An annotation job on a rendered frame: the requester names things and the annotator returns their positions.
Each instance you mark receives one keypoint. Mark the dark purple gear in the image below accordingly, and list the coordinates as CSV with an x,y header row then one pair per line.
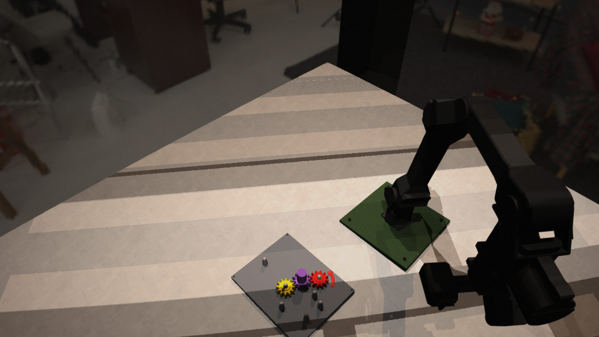
x,y
301,279

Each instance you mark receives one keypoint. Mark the red curved arrow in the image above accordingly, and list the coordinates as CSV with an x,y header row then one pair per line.
x,y
332,277

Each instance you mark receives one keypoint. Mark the yellow gear with black stripe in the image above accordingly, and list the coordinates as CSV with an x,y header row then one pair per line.
x,y
286,291

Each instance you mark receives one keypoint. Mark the red gear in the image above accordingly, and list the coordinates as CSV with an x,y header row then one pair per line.
x,y
316,282

